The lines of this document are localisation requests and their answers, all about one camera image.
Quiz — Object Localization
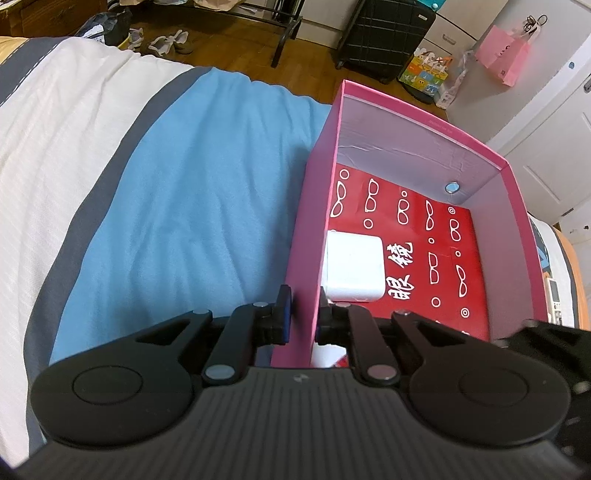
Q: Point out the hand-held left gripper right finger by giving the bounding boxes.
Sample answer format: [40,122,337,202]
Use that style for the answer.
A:
[314,295,468,387]

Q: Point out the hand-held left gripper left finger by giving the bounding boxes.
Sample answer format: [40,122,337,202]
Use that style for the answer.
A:
[134,285,294,387]

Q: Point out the pink cardboard box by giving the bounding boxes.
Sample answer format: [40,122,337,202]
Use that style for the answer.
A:
[270,79,542,369]

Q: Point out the white multi-button remote control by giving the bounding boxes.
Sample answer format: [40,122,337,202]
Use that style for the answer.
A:
[545,277,567,324]

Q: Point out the white power adapter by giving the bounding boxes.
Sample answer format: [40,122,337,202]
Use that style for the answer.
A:
[321,232,386,302]

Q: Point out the red glasses-print packet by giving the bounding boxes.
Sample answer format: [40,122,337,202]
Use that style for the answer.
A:
[314,162,491,367]

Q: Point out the blue white grey striped blanket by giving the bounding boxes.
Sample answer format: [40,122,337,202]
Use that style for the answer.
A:
[0,36,591,467]

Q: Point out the white door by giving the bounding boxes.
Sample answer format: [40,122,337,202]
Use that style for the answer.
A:
[489,0,591,234]

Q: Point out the colourful cartoon gift bag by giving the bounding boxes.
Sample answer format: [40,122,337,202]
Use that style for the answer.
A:
[398,50,451,105]

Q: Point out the white plastic bag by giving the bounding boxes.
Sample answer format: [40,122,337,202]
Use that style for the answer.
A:
[441,48,478,110]

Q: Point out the black metal rack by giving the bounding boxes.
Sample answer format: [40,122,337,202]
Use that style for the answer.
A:
[175,0,306,69]

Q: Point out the black suitcase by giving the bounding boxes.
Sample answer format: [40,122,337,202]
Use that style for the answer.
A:
[335,0,437,85]

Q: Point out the pink paper bag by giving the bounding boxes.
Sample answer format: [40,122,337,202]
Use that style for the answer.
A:
[475,25,539,88]

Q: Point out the grey plastic bag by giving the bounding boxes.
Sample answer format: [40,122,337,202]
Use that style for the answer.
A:
[73,10,134,47]

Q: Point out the wooden cabinet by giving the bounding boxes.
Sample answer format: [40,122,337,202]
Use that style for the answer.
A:
[0,0,136,38]

